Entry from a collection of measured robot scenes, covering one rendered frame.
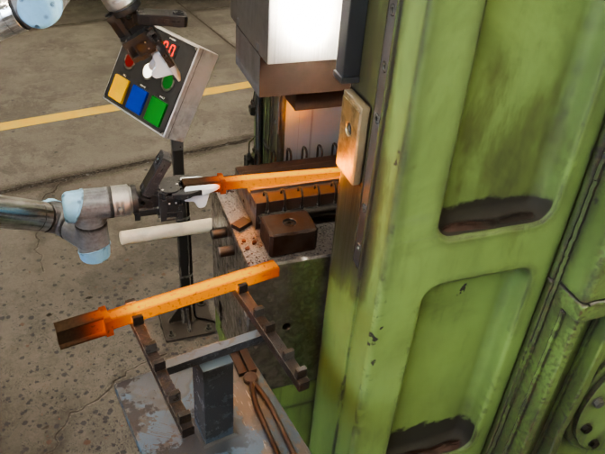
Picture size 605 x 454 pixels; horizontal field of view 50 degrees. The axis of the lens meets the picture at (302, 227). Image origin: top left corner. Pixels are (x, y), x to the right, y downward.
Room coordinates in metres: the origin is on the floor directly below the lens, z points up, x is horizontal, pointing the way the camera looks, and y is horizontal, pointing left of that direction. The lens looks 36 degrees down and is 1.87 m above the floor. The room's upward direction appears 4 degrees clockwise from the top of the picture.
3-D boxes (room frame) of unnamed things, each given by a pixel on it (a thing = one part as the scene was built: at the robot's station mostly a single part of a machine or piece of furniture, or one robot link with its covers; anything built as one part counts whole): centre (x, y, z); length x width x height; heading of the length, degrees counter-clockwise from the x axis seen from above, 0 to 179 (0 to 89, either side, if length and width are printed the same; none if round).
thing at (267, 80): (1.47, -0.04, 1.32); 0.42 x 0.20 x 0.10; 112
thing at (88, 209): (1.23, 0.50, 1.00); 0.11 x 0.08 x 0.09; 112
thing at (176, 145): (1.88, 0.44, 0.54); 0.04 x 0.04 x 1.08; 22
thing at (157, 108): (1.72, 0.46, 1.01); 0.07 x 0.05 x 0.07; 47
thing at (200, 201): (1.31, 0.25, 0.99); 0.09 x 0.03 x 0.06; 109
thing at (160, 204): (1.29, 0.36, 0.99); 0.12 x 0.08 x 0.09; 112
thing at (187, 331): (1.88, 0.44, 0.05); 0.22 x 0.22 x 0.09; 22
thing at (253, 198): (1.47, -0.04, 0.96); 0.42 x 0.20 x 0.09; 112
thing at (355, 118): (1.15, -0.08, 1.27); 0.09 x 0.02 x 0.17; 22
